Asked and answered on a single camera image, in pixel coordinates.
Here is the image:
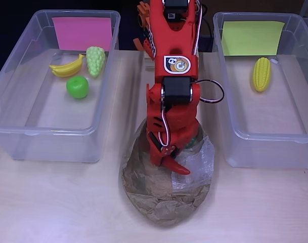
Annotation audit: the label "yellow toy banana bunch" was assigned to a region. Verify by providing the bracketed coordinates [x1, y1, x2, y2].
[49, 54, 85, 78]

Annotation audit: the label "green toy apple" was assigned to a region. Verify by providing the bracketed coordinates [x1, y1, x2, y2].
[66, 75, 90, 99]

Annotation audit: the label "black cable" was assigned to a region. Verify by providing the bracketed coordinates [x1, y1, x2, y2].
[201, 6, 213, 37]

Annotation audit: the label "white gripper servo cable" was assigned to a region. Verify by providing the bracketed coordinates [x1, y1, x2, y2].
[153, 107, 171, 147]

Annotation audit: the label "yellow paper note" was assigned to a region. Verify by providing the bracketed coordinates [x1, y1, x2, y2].
[221, 20, 286, 56]

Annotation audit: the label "crumpled brown paper bag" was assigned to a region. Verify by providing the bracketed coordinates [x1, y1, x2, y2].
[119, 118, 216, 228]

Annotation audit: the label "red toy chili pepper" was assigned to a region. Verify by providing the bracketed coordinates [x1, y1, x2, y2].
[166, 156, 191, 176]

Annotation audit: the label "clear plastic bin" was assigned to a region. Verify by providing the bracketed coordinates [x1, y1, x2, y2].
[212, 11, 308, 170]
[0, 9, 121, 164]

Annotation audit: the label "yellow toy corn cob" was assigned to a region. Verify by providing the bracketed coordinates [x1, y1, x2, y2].
[252, 57, 272, 92]

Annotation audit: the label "light green toy grapes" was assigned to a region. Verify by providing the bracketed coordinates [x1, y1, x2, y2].
[86, 46, 106, 78]

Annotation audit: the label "dark green bumpy toy vegetable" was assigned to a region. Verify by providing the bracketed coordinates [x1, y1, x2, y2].
[185, 134, 199, 150]

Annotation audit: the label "upper arm servo cable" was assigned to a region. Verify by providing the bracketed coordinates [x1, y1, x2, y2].
[193, 0, 204, 55]

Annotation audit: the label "pink paper note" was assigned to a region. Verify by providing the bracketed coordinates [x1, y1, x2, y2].
[52, 17, 113, 52]

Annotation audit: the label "looping wrist servo cable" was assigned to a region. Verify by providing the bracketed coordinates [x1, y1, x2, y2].
[193, 79, 225, 104]

